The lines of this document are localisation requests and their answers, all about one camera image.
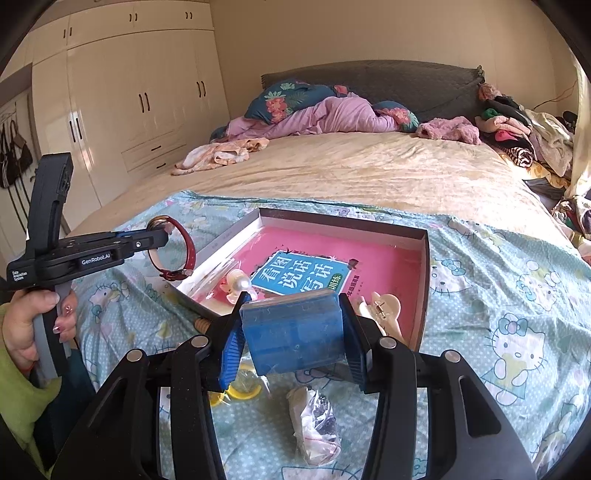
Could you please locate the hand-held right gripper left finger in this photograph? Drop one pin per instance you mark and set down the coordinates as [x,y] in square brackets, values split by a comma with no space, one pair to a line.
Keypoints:
[231,348]

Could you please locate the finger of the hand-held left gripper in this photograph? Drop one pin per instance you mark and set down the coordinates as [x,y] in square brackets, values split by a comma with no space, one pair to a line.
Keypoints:
[147,242]
[124,234]

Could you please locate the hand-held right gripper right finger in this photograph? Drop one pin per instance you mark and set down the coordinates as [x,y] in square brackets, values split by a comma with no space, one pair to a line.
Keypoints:
[353,344]

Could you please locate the red wristwatch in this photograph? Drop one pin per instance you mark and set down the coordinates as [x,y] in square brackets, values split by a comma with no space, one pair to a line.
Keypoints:
[187,249]

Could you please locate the large cream hair claw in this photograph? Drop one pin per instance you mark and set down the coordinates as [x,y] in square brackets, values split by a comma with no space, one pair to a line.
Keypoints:
[388,307]

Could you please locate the small blue box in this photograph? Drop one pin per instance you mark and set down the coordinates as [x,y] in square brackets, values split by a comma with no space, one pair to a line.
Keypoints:
[291,337]

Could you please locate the small cream pearl hair claw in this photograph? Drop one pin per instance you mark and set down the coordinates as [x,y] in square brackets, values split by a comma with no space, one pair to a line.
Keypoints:
[240,282]

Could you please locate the white card hair clip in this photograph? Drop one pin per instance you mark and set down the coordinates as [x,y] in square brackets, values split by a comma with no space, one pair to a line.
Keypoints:
[207,281]

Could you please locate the grey cardboard box tray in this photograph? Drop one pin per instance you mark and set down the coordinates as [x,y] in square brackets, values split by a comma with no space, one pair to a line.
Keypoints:
[346,225]

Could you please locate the person's left forearm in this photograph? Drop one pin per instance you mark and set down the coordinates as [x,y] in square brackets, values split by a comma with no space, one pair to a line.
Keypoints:
[21,401]

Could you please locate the person's left hand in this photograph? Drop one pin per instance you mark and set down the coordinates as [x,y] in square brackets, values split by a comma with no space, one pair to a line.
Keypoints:
[23,323]

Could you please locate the pink book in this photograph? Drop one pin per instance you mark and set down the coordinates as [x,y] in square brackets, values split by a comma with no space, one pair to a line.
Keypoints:
[378,263]

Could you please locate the bagged hair clip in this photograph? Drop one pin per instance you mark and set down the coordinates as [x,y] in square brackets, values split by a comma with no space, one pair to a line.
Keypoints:
[314,424]

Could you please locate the pale peach garment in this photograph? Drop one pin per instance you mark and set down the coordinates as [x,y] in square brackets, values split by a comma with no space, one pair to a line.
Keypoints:
[217,154]

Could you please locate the hanging black handbags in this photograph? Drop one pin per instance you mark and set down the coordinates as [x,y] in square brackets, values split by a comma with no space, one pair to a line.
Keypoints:
[18,152]

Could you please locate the cat print teal blanket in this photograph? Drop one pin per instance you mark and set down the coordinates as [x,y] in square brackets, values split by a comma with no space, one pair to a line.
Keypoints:
[485,300]

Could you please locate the cream wardrobe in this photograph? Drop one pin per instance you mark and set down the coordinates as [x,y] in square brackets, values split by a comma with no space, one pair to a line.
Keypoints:
[138,69]

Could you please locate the beige bedspread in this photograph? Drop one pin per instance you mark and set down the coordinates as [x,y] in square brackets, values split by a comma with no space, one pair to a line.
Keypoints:
[369,170]

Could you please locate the large floral pillow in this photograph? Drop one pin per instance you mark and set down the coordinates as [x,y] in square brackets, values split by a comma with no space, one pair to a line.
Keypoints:
[281,99]

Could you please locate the pink duvet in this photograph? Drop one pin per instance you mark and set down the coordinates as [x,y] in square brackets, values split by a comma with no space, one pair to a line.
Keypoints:
[337,115]

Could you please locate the small floral pillow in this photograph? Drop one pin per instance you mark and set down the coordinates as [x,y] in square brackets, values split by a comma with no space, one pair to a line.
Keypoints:
[401,115]

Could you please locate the pink fuzzy garment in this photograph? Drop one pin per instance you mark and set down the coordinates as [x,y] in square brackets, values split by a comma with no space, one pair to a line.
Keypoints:
[450,129]

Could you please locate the grey padded headboard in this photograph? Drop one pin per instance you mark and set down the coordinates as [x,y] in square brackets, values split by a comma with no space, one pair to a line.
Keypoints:
[415,85]

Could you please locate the pile of clothes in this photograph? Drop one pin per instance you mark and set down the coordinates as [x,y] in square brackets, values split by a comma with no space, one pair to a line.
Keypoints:
[526,134]

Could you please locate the cream curtain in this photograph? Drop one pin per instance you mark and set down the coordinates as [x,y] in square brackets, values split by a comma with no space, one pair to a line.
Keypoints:
[579,152]

